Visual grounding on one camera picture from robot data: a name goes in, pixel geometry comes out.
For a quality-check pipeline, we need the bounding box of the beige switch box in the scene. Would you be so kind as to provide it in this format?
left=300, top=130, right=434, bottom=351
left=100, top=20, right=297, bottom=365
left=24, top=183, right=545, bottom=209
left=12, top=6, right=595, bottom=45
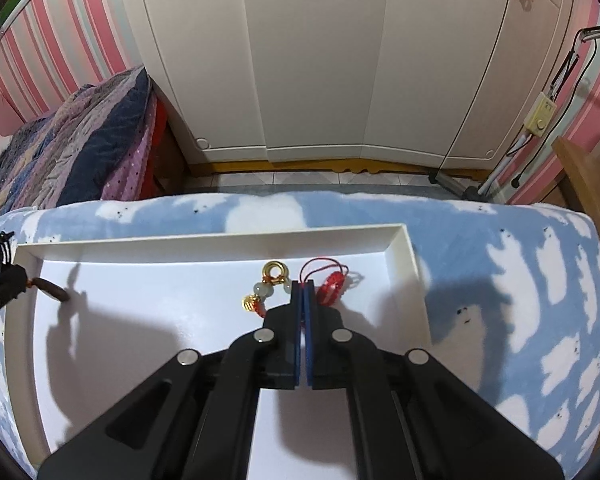
left=524, top=92, right=558, bottom=137

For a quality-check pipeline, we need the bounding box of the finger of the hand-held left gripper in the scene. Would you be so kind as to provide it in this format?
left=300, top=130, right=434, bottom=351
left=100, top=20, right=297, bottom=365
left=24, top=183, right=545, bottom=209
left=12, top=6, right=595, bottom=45
left=0, top=265, right=31, bottom=307

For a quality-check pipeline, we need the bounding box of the brown bead pendant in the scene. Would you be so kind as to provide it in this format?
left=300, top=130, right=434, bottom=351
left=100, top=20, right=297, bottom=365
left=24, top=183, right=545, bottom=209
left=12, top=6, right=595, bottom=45
left=0, top=231, right=72, bottom=303

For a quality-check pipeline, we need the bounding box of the patchwork quilt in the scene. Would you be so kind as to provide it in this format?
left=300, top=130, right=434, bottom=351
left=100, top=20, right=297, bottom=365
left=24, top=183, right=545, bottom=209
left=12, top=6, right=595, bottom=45
left=0, top=66, right=156, bottom=211

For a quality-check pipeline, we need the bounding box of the red cord bracelet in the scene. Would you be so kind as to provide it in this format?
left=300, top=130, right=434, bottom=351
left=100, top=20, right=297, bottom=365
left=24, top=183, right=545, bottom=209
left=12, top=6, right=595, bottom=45
left=299, top=256, right=362, bottom=307

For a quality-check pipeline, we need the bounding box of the blue blanket with white bears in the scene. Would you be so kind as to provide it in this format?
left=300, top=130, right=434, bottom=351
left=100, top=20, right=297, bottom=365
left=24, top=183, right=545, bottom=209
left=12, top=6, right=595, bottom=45
left=0, top=191, right=600, bottom=480

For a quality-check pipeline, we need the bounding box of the gold ring jade charm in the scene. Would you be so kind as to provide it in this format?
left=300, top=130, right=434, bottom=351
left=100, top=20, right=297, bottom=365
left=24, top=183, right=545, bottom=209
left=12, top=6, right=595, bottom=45
left=240, top=260, right=293, bottom=318

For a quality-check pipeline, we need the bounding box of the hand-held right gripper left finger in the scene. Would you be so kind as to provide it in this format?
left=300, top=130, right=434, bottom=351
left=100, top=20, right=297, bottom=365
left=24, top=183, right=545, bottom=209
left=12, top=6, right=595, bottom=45
left=37, top=282, right=306, bottom=480

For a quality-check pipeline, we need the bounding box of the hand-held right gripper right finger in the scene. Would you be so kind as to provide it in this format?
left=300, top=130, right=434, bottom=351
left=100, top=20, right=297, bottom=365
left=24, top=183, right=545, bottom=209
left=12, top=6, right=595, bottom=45
left=305, top=281, right=566, bottom=480

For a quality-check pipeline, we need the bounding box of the red cloth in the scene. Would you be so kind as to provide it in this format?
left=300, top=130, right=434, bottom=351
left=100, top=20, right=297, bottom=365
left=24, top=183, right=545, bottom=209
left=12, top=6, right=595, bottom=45
left=147, top=95, right=170, bottom=198

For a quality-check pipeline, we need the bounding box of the white rectangular tray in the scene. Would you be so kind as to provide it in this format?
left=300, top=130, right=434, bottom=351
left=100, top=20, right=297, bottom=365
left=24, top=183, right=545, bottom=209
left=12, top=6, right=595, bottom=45
left=2, top=223, right=433, bottom=466

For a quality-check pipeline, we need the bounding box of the white wardrobe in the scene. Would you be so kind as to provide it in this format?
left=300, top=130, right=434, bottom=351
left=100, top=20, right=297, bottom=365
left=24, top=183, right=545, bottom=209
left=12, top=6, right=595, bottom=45
left=112, top=0, right=581, bottom=178

